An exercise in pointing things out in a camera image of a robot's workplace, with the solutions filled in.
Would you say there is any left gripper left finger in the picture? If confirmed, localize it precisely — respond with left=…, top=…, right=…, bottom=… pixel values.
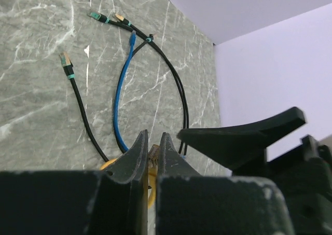
left=85, top=130, right=149, bottom=235

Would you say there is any black ethernet cable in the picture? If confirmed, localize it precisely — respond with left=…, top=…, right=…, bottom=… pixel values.
left=87, top=11, right=189, bottom=155
left=58, top=51, right=110, bottom=163

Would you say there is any blue ethernet cable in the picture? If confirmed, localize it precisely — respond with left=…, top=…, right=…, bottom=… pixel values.
left=113, top=30, right=137, bottom=154

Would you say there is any yellow ethernet cable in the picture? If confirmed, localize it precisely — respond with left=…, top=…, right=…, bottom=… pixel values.
left=100, top=144, right=159, bottom=209

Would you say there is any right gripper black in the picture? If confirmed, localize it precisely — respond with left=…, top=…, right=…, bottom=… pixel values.
left=177, top=107, right=331, bottom=234

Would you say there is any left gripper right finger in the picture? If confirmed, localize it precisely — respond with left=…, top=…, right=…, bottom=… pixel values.
left=156, top=132, right=202, bottom=183

